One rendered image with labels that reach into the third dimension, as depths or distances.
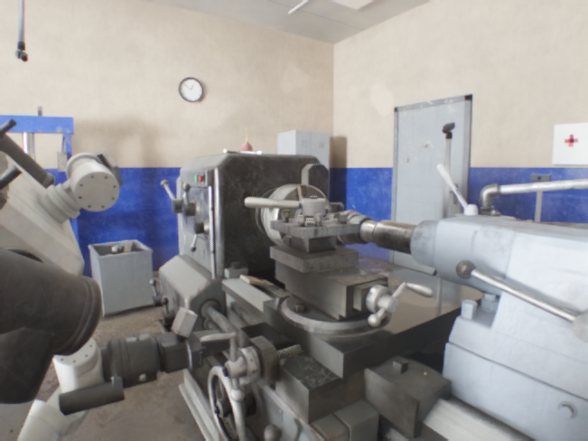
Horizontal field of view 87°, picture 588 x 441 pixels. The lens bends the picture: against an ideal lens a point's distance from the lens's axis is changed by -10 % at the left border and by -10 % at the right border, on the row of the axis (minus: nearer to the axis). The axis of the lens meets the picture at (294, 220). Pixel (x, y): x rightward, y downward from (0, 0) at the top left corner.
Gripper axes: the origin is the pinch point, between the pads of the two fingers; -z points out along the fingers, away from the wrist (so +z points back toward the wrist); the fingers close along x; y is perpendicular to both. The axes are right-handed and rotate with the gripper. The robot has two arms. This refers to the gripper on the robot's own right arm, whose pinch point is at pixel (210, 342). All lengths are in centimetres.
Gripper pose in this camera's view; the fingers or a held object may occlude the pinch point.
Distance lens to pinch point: 71.2
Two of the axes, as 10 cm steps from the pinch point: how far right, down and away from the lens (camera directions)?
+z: -8.4, 0.7, -5.4
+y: 0.7, 10.0, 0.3
